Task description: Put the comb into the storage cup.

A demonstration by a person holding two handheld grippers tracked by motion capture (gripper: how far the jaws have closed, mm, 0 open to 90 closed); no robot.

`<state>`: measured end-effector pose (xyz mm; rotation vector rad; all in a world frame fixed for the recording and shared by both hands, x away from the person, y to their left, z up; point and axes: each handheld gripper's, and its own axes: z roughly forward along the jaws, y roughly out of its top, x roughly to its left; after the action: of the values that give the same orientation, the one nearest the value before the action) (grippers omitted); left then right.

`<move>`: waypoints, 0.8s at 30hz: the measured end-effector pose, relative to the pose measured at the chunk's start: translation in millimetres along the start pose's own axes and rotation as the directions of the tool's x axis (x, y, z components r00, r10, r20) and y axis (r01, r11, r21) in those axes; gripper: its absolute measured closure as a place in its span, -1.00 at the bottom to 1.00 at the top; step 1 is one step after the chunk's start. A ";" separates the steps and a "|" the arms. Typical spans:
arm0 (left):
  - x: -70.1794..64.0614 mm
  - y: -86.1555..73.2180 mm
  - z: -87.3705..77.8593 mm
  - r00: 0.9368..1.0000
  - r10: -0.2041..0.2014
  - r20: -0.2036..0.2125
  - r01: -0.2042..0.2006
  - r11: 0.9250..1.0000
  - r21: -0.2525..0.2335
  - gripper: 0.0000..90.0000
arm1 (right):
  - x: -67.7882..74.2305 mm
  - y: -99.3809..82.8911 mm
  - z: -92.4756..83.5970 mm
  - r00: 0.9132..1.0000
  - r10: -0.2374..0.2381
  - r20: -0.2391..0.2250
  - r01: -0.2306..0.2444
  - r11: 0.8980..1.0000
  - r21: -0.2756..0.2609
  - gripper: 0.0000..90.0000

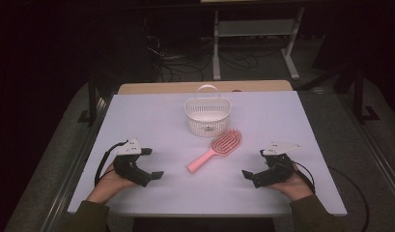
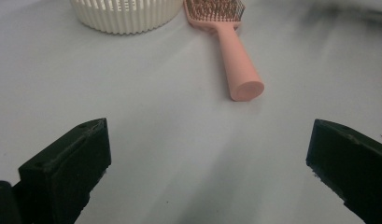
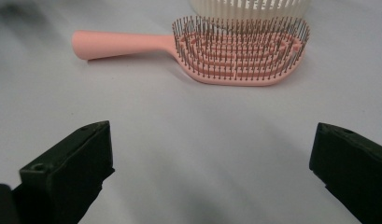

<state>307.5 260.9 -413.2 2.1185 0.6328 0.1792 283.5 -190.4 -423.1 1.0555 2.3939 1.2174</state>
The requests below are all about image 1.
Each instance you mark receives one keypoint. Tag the white plastic basket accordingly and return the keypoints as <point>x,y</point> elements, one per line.
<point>207,111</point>

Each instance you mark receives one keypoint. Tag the person's left hand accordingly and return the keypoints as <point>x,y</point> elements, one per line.
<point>108,185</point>

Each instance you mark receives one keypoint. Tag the white metal stand frame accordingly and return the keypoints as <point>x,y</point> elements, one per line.
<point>254,28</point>

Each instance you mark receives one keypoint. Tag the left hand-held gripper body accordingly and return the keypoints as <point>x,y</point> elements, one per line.
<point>129,167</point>

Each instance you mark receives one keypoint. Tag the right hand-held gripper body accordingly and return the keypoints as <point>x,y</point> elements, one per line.
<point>275,167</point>

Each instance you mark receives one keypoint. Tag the pink hairbrush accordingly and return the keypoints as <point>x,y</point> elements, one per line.
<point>217,148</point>

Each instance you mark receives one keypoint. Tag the person's right hand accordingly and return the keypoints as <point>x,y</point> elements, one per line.
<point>295,187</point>

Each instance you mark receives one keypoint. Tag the black metal stand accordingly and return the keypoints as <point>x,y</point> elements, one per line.
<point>92,103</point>
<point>358,96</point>

